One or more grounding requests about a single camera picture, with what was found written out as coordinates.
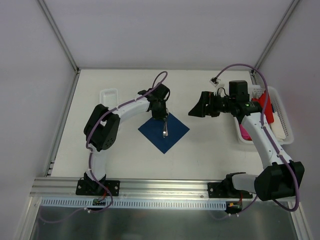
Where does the silver spoon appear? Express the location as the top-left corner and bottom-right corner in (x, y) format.
(162, 108), (170, 138)

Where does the silver fork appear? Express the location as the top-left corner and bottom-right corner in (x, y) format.
(162, 122), (167, 138)

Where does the blue paper napkin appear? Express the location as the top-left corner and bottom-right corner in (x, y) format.
(138, 113), (190, 154)

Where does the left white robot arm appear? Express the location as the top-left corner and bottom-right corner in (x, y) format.
(83, 83), (171, 195)

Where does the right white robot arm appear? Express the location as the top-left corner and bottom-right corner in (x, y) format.
(188, 80), (305, 201)

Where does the pink rolled napkin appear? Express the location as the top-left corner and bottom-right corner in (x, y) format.
(239, 124), (252, 141)

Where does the red rolled napkin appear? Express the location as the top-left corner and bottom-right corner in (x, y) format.
(258, 92), (274, 124)

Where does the white napkin stack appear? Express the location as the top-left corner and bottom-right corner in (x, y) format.
(270, 111), (286, 141)

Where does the large white basket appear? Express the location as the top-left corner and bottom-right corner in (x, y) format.
(234, 85), (294, 145)

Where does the small white utensil tray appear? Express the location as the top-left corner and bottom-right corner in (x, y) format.
(99, 88), (119, 108)

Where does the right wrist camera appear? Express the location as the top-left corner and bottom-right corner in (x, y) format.
(209, 77), (224, 88)

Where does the right aluminium frame post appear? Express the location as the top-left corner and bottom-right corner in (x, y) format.
(254, 0), (301, 69)

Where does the aluminium frame post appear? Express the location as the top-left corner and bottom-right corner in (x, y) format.
(254, 0), (301, 69)
(36, 0), (79, 73)

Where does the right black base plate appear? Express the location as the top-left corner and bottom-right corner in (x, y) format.
(207, 180), (253, 199)

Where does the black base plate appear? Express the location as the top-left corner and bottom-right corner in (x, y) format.
(207, 180), (253, 199)
(75, 173), (121, 197)

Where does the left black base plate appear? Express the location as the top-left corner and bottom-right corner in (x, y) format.
(75, 173), (121, 197)

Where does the aluminium mounting rail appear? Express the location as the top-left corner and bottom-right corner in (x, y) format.
(29, 176), (214, 201)

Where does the white slotted cable duct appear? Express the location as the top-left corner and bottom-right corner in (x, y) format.
(40, 197), (227, 211)

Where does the left aluminium frame post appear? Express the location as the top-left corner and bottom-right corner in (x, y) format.
(36, 0), (79, 73)

